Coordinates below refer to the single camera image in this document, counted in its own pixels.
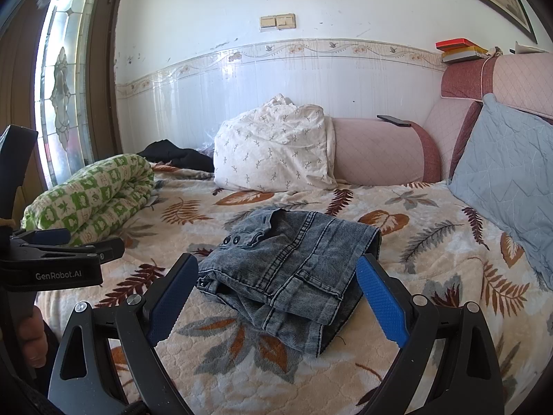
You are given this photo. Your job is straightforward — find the light blue quilted pillow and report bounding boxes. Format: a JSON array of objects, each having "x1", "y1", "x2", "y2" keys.
[{"x1": 447, "y1": 93, "x2": 553, "y2": 290}]

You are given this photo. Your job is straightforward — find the black cloth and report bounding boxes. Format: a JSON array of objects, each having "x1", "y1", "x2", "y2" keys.
[{"x1": 137, "y1": 139, "x2": 215, "y2": 173}]

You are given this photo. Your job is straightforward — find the person's left hand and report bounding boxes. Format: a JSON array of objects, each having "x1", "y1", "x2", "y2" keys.
[{"x1": 19, "y1": 306, "x2": 48, "y2": 369}]

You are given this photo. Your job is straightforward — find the white book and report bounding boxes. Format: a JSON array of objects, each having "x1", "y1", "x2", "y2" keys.
[{"x1": 441, "y1": 51, "x2": 485, "y2": 64}]

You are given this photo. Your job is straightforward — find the green checked quilt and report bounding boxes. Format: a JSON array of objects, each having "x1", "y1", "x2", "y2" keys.
[{"x1": 21, "y1": 154, "x2": 156, "y2": 247}]

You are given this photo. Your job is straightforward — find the grey denim pants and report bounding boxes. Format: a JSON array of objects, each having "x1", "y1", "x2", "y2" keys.
[{"x1": 196, "y1": 207, "x2": 383, "y2": 357}]

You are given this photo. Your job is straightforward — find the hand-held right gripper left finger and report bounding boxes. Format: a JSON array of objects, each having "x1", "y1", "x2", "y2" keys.
[{"x1": 47, "y1": 253, "x2": 199, "y2": 415}]

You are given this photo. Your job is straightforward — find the red book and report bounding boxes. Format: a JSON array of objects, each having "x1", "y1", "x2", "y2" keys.
[{"x1": 435, "y1": 39, "x2": 476, "y2": 51}]

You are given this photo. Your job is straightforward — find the clear plastic bag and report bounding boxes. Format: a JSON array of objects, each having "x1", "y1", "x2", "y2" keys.
[{"x1": 199, "y1": 129, "x2": 221, "y2": 157}]

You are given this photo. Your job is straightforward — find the white leaf-print pillow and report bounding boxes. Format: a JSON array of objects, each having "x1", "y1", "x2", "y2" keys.
[{"x1": 214, "y1": 94, "x2": 338, "y2": 192}]

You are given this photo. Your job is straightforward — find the wooden door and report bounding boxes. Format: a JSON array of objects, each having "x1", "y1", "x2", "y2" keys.
[{"x1": 0, "y1": 0, "x2": 126, "y2": 225}]

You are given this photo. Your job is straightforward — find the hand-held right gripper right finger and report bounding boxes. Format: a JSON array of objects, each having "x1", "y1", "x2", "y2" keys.
[{"x1": 356, "y1": 253, "x2": 506, "y2": 415}]

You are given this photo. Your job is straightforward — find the leaf-print blanket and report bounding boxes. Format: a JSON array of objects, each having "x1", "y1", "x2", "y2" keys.
[{"x1": 37, "y1": 162, "x2": 553, "y2": 415}]

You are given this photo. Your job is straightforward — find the pink padded headboard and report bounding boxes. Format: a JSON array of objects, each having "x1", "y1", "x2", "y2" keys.
[{"x1": 425, "y1": 54, "x2": 553, "y2": 182}]

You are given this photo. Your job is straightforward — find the white cable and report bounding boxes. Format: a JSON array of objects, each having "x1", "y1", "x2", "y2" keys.
[{"x1": 479, "y1": 54, "x2": 497, "y2": 109}]

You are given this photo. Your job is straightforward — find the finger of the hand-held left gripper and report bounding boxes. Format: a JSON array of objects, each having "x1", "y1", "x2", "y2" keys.
[
  {"x1": 9, "y1": 228, "x2": 72, "y2": 248},
  {"x1": 19, "y1": 237, "x2": 126, "y2": 268}
]

